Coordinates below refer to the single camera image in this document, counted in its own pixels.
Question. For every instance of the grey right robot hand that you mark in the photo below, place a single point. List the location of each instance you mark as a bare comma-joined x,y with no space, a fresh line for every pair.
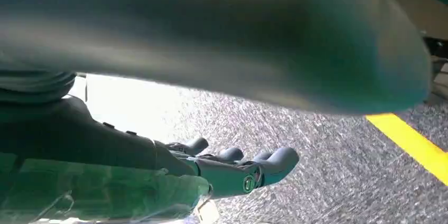
245,40

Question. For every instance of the yellow floor tape outline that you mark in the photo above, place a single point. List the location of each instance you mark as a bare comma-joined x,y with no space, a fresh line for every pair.
413,143

